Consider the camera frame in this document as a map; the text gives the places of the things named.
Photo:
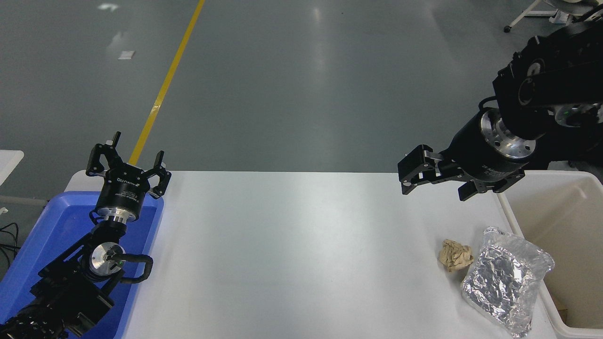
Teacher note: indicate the crinkled silver foil plate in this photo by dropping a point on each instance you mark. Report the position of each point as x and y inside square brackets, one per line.
[504, 282]

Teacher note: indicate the small white side table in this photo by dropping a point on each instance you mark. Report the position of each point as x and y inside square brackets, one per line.
[8, 162]

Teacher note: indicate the white wheeled chair frame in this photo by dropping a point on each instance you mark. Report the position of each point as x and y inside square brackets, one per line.
[523, 14]

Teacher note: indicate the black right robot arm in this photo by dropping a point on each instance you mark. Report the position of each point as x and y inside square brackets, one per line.
[541, 84]

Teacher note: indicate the large pale plastic bin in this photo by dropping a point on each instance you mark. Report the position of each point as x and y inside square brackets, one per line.
[565, 226]

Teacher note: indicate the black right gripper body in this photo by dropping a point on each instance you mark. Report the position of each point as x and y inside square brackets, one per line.
[476, 155]

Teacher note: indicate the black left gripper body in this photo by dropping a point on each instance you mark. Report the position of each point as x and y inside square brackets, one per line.
[123, 190]

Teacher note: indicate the crumpled tan paper ball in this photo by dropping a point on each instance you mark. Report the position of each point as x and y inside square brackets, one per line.
[455, 255]

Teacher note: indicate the blue plastic tray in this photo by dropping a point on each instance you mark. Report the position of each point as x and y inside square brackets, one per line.
[61, 226]

